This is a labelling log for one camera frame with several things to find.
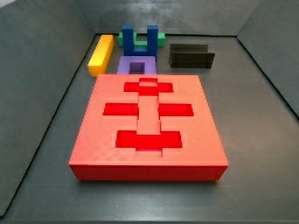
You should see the purple U-shaped block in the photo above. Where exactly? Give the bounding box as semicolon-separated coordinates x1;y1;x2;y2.
116;56;156;74

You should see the red board with slots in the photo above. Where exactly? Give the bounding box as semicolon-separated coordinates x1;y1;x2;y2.
69;74;229;181

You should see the black angle fixture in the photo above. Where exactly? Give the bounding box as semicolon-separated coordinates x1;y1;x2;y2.
169;44;214;69

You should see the yellow long bar block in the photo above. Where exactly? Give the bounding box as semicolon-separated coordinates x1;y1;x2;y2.
88;35;114;77

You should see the blue U-shaped block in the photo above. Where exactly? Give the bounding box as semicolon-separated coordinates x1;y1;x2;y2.
121;24;158;56

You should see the green stepped block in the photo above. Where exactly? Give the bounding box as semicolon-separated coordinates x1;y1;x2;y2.
117;32;165;47

